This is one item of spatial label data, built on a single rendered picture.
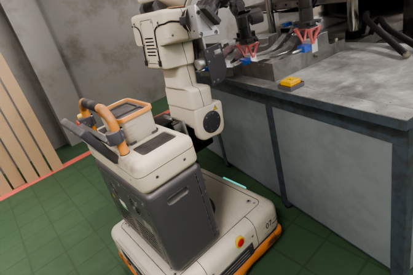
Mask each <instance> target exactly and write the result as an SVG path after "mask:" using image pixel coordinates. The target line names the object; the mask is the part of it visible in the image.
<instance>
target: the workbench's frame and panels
mask: <svg viewBox="0 0 413 275"><path fill-rule="evenodd" d="M195 74H196V79H197V83H202V84H206V85H209V86H210V89H211V98H212V99H217V100H220V102H221V104H222V113H223V119H224V128H223V130H222V132H221V133H219V134H218V135H216V136H213V137H212V138H213V143H212V144H210V145H209V146H207V148H208V149H209V150H211V151H212V152H214V153H215V154H217V155H218V156H220V157H221V158H223V159H224V162H225V164H226V165H227V167H228V168H229V167H232V166H235V167H236V168H238V169H239V170H241V171H242V172H244V173H245V174H247V175H248V176H250V177H251V178H253V179H254V180H256V181H257V182H259V183H260V184H262V185H263V186H265V187H266V188H268V189H269V190H271V191H272V192H274V193H275V194H277V195H278V196H280V197H281V199H282V203H283V204H284V205H285V207H286V208H292V206H295V207H296V208H298V209H299V210H301V211H302V212H304V213H305V214H307V215H308V216H310V217H311V218H313V219H314V220H316V221H317V222H319V223H320V224H322V225H323V226H325V227H326V228H328V229H329V230H331V231H332V232H334V233H335V234H336V235H338V236H340V237H341V238H342V239H344V240H346V241H347V242H349V243H350V244H351V245H353V246H355V247H356V248H357V249H359V250H360V251H362V252H364V253H365V254H366V255H368V256H370V257H371V258H373V259H374V260H375V261H377V262H379V263H380V264H381V265H383V266H384V267H386V268H388V269H389V270H390V275H410V269H411V268H412V267H413V117H412V118H411V119H410V120H408V121H404V120H399V119H395V118H391V117H386V116H383V115H377V114H373V113H370V112H365V111H362V110H356V109H352V108H349V107H344V106H338V105H335V104H331V103H326V102H323V101H317V100H314V99H310V98H305V97H301V96H296V95H292V94H288V93H284V92H280V91H275V90H271V89H267V88H262V87H257V86H254V85H249V84H246V83H241V82H236V81H233V80H228V79H224V80H223V81H222V82H220V83H217V84H216V85H213V86H212V84H211V79H210V76H201V75H200V74H199V73H198V72H195Z"/></svg>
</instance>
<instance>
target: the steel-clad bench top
mask: <svg viewBox="0 0 413 275"><path fill-rule="evenodd" d="M401 45H402V46H403V47H404V48H405V49H406V50H408V51H409V52H410V53H411V56H410V57H409V58H406V59H405V58H403V57H402V56H401V55H400V54H399V53H398V52H397V51H396V50H395V49H393V48H392V47H391V46H390V45H389V44H387V43H372V42H345V50H343V51H341V52H339V53H337V54H335V55H332V56H330V57H328V58H325V59H323V60H321V61H319V62H317V63H315V64H313V65H311V66H308V67H306V68H304V69H301V70H300V71H297V72H295V73H293V74H291V75H289V76H286V77H284V78H282V79H280V80H278V81H276V82H273V81H269V80H264V79H258V78H254V77H248V76H243V75H242V72H241V73H240V74H238V75H236V76H235V77H225V79H228V80H233V81H236V82H241V83H246V84H249V85H254V86H257V87H262V88H267V89H271V90H275V91H280V92H284V93H288V94H292V95H296V96H301V97H305V98H310V99H314V100H317V101H323V102H326V103H331V104H335V105H338V106H344V107H349V108H352V109H356V110H362V111H365V112H370V113H373V114H377V115H383V116H386V117H391V118H395V119H399V120H404V121H408V120H410V119H411V118H412V117H413V48H412V47H410V46H408V45H407V44H401ZM290 76H291V77H298V78H301V80H302V81H304V84H305V85H304V86H303V87H300V88H298V89H297V90H294V91H292V92H290V91H284V90H279V89H278V84H280V81H281V80H283V79H285V78H288V77H290Z"/></svg>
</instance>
